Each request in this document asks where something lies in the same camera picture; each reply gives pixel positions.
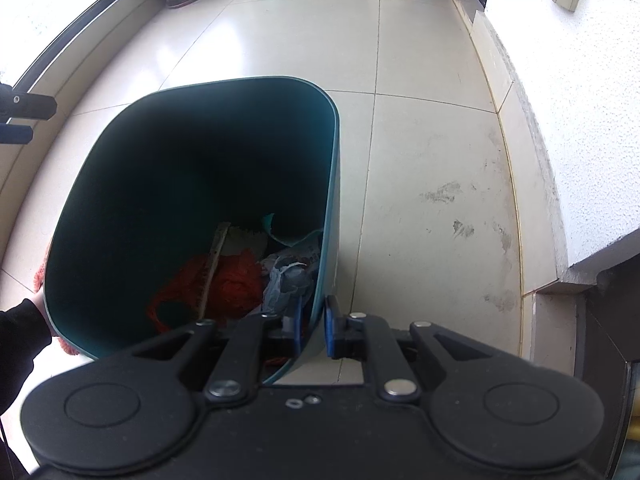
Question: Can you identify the person's left leg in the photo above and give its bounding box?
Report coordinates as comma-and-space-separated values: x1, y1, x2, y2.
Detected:
0, 294, 53, 416

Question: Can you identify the red fuzzy slipper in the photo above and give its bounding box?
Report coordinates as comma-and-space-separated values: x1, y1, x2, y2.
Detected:
32, 240, 83, 358

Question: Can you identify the yellow cloth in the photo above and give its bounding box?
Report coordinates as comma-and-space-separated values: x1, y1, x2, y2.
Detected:
622, 425, 640, 461

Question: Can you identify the pale green white wrapper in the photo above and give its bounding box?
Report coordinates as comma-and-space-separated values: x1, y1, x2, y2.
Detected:
200, 222, 271, 321

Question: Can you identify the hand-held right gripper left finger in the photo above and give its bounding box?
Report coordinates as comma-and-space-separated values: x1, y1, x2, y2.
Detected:
115, 294, 305, 405

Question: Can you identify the clear silver plastic wrapper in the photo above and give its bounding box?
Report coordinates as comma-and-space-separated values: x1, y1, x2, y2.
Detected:
260, 230, 323, 311

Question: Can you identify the dark cabinet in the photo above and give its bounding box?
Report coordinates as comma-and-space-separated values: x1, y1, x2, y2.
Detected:
575, 260, 640, 461

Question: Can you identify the teal plastic waste bin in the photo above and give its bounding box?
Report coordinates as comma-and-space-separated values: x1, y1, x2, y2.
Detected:
42, 76, 342, 387

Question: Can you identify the black window frame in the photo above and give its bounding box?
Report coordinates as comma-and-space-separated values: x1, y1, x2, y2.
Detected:
0, 0, 151, 96

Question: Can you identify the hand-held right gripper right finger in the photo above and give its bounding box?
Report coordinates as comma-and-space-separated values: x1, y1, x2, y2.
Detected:
322, 294, 511, 404

